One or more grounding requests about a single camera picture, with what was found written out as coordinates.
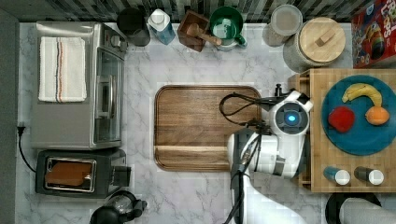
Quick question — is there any orange fruit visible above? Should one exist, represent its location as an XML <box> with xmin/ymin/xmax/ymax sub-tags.
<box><xmin>365</xmin><ymin>106</ymin><xmax>389</xmax><ymax>125</ymax></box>

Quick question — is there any green mug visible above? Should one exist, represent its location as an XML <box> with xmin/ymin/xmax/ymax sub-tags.
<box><xmin>209</xmin><ymin>7</ymin><xmax>248</xmax><ymax>48</ymax></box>

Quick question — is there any silver toaster oven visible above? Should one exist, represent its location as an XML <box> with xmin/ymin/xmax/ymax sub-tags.
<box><xmin>31</xmin><ymin>21</ymin><xmax>128</xmax><ymax>150</ymax></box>

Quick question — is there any blue round plate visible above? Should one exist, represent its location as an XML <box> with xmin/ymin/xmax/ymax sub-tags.
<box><xmin>321</xmin><ymin>75</ymin><xmax>396</xmax><ymax>156</ymax></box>

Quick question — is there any wooden cutting board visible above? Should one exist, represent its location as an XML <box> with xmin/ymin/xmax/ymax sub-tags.
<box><xmin>154</xmin><ymin>85</ymin><xmax>262</xmax><ymax>172</ymax></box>

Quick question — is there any blue shaker with white lid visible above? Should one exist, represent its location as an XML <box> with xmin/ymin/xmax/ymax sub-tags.
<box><xmin>323</xmin><ymin>166</ymin><xmax>350</xmax><ymax>186</ymax></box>

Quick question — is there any black toaster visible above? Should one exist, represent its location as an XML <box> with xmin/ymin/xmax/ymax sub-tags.
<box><xmin>35</xmin><ymin>147</ymin><xmax>132</xmax><ymax>199</ymax></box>

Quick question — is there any brown wooden box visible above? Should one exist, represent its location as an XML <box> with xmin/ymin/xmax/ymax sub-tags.
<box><xmin>177</xmin><ymin>10</ymin><xmax>209</xmax><ymax>52</ymax></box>

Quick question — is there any red Froot Loops cereal box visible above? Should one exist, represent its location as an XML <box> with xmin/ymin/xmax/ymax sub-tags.
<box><xmin>351</xmin><ymin>0</ymin><xmax>396</xmax><ymax>68</ymax></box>

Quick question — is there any black cup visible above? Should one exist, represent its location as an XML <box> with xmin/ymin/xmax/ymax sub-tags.
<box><xmin>117</xmin><ymin>7</ymin><xmax>150</xmax><ymax>47</ymax></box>

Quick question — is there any jar with wooden lid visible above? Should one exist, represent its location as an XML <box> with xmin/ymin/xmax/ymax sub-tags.
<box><xmin>283</xmin><ymin>17</ymin><xmax>346</xmax><ymax>72</ymax></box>

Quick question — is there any white striped towel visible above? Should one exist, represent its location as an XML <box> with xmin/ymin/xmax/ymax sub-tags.
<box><xmin>38</xmin><ymin>36</ymin><xmax>87</xmax><ymax>103</ymax></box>

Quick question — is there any white bowl under mug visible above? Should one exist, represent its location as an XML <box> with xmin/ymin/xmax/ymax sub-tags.
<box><xmin>216</xmin><ymin>42</ymin><xmax>248</xmax><ymax>51</ymax></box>

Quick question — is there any black coffee maker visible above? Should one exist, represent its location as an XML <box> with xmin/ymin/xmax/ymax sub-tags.
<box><xmin>89</xmin><ymin>190</ymin><xmax>148</xmax><ymax>224</ymax></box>

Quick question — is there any wooden drawer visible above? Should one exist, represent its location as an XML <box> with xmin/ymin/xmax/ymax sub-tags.
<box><xmin>287</xmin><ymin>69</ymin><xmax>312</xmax><ymax>191</ymax></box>

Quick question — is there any dark shaker with white lid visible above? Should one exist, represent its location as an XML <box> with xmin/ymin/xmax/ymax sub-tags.
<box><xmin>354</xmin><ymin>166</ymin><xmax>385</xmax><ymax>186</ymax></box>

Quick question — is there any yellow banana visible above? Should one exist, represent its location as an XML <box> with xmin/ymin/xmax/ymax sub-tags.
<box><xmin>342</xmin><ymin>83</ymin><xmax>383</xmax><ymax>106</ymax></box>

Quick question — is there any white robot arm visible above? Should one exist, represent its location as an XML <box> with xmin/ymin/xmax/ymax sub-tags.
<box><xmin>223</xmin><ymin>91</ymin><xmax>313</xmax><ymax>224</ymax></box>

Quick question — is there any red apple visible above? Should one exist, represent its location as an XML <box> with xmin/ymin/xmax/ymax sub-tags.
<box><xmin>328</xmin><ymin>106</ymin><xmax>355</xmax><ymax>133</ymax></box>

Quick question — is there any wooden drawer cabinet top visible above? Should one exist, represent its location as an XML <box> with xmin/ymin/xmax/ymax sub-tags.
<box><xmin>303</xmin><ymin>68</ymin><xmax>396</xmax><ymax>192</ymax></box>

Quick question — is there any black power cable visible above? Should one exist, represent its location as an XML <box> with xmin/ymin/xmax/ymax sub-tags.
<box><xmin>16</xmin><ymin>123</ymin><xmax>37</xmax><ymax>174</ymax></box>

